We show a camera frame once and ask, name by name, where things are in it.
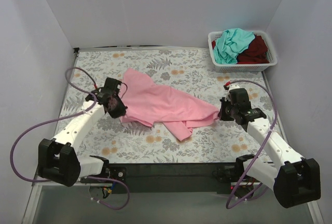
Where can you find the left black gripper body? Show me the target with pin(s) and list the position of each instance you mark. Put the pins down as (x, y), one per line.
(117, 108)

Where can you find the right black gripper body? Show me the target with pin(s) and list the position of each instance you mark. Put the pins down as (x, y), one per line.
(223, 110)

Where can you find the pink t shirt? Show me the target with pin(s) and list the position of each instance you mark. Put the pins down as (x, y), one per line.
(149, 103)

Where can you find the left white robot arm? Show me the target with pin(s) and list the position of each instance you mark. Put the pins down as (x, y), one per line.
(57, 157)

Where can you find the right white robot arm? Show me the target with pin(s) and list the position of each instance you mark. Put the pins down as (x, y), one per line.
(293, 179)

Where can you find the white plastic basket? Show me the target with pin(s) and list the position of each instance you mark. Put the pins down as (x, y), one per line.
(271, 55)

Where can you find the floral table mat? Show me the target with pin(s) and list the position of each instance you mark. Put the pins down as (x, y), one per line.
(188, 70)

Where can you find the dark red t shirt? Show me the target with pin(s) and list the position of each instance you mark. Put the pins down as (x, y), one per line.
(255, 54)

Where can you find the teal t shirt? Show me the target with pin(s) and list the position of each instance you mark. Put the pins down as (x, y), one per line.
(231, 43)

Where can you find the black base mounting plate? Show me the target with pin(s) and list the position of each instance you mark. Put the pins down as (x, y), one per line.
(171, 177)

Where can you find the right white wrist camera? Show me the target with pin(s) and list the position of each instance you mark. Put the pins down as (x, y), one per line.
(230, 86)

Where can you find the aluminium frame rail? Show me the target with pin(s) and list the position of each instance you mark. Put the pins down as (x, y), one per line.
(32, 204)

